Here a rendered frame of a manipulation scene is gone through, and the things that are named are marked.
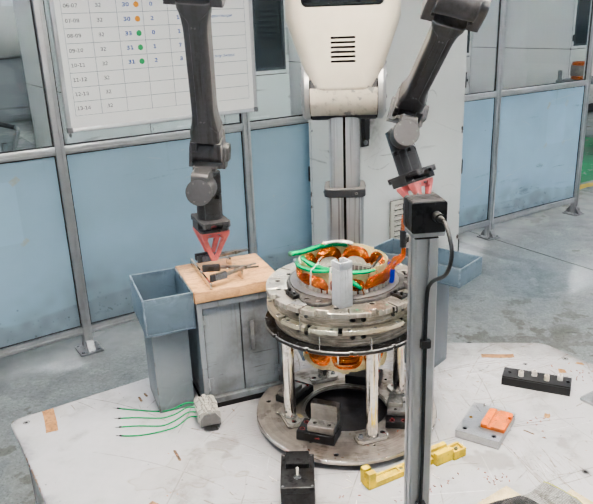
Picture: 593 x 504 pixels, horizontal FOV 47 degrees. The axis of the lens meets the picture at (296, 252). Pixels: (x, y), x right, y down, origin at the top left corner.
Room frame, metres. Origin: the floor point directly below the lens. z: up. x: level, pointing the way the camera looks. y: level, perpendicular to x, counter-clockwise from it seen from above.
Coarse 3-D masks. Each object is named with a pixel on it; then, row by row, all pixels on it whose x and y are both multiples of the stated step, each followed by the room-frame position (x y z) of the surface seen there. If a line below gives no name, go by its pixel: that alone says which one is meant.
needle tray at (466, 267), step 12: (396, 240) 1.62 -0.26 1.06; (384, 252) 1.53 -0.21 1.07; (396, 252) 1.62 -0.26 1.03; (444, 252) 1.53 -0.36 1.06; (456, 252) 1.51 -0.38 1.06; (444, 264) 1.53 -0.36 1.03; (456, 264) 1.51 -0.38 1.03; (468, 264) 1.42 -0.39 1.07; (480, 264) 1.47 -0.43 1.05; (456, 276) 1.40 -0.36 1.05; (468, 276) 1.42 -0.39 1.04; (444, 288) 1.49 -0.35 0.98; (444, 300) 1.49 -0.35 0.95; (444, 312) 1.50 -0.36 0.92; (444, 324) 1.50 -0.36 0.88; (444, 336) 1.50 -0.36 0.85; (444, 348) 1.50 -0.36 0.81
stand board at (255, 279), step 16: (240, 256) 1.54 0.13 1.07; (256, 256) 1.53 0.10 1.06; (192, 272) 1.44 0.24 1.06; (208, 272) 1.44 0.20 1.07; (256, 272) 1.42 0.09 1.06; (272, 272) 1.42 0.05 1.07; (192, 288) 1.34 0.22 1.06; (208, 288) 1.34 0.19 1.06; (224, 288) 1.34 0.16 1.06; (240, 288) 1.35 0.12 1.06; (256, 288) 1.36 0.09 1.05
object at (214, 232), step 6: (198, 228) 1.44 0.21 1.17; (216, 228) 1.44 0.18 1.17; (204, 234) 1.42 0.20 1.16; (210, 234) 1.43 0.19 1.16; (216, 234) 1.44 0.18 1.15; (222, 234) 1.44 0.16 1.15; (228, 234) 1.44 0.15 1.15; (204, 240) 1.42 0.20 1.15; (222, 240) 1.44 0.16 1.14; (222, 246) 1.45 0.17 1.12; (210, 252) 1.44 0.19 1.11; (216, 252) 1.45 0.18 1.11; (210, 258) 1.45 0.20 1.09; (216, 258) 1.45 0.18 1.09
